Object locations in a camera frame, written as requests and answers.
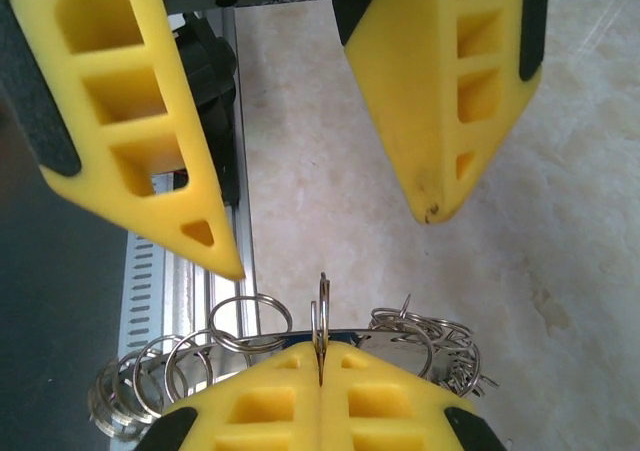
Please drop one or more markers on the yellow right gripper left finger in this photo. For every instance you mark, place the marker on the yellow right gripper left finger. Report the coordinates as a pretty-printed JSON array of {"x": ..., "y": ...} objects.
[{"x": 300, "y": 421}]

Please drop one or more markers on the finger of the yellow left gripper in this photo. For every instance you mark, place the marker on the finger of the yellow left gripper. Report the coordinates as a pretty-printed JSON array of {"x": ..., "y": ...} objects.
[
  {"x": 190, "y": 181},
  {"x": 425, "y": 121}
]

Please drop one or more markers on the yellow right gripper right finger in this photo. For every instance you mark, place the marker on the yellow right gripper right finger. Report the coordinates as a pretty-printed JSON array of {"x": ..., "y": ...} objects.
[{"x": 340, "y": 421}]

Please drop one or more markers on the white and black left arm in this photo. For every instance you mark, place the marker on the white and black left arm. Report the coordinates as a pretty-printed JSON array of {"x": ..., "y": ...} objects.
[{"x": 210, "y": 71}]

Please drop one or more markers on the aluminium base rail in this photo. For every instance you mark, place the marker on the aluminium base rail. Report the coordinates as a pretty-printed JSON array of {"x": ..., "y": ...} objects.
[{"x": 197, "y": 296}]

